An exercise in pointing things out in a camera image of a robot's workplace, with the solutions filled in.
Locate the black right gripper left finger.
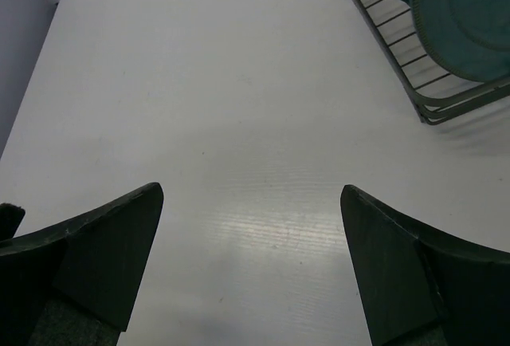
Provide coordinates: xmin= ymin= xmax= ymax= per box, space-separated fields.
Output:
xmin=1 ymin=183 xmax=164 ymax=345

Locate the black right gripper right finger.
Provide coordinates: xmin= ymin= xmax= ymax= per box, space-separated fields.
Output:
xmin=340 ymin=185 xmax=509 ymax=345

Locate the light blue round plate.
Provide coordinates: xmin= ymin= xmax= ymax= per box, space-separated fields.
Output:
xmin=409 ymin=0 xmax=509 ymax=82

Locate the grey wire dish rack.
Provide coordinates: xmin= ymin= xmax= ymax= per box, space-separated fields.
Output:
xmin=352 ymin=0 xmax=509 ymax=125

